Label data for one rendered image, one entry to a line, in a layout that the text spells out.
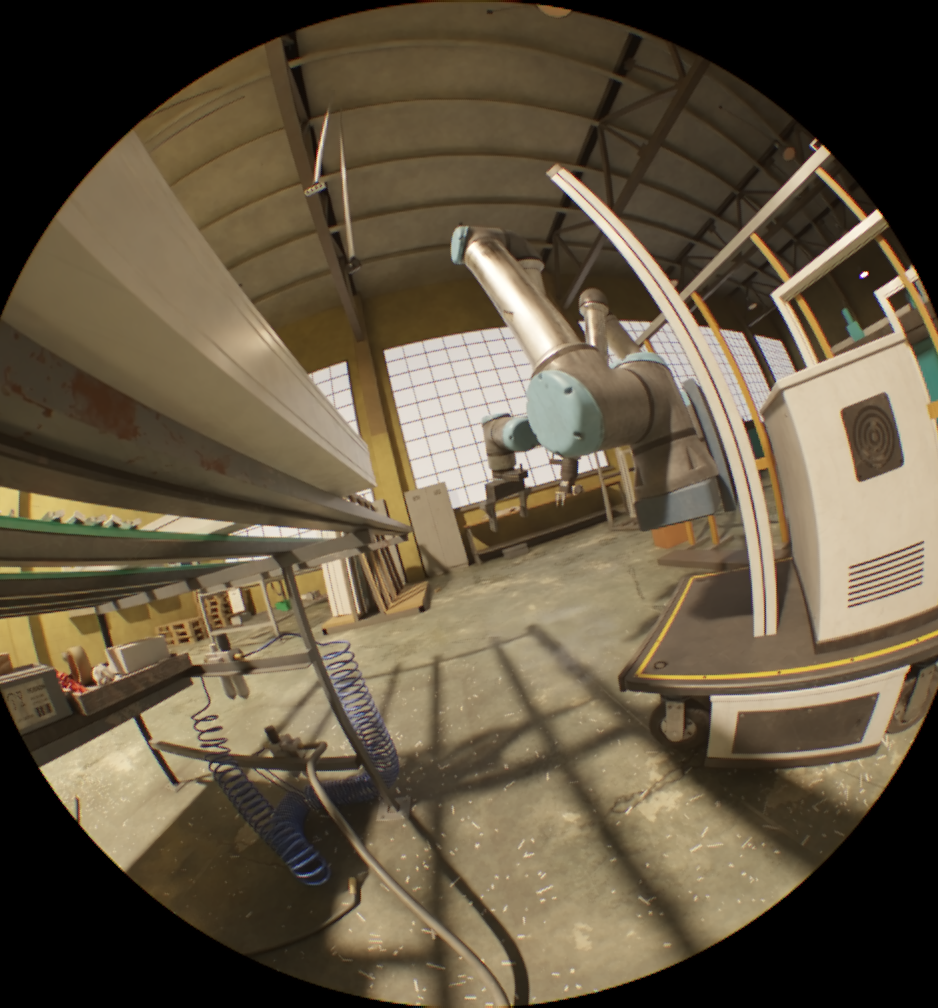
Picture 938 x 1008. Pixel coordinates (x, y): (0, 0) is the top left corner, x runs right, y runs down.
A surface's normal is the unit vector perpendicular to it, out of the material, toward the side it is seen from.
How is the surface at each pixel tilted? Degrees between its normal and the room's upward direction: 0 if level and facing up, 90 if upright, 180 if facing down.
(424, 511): 90
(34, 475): 180
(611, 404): 105
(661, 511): 90
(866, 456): 90
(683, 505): 90
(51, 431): 180
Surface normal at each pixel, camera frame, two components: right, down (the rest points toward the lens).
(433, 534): 0.09, -0.11
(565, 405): -0.90, 0.33
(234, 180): 0.28, 0.96
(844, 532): -0.76, 0.17
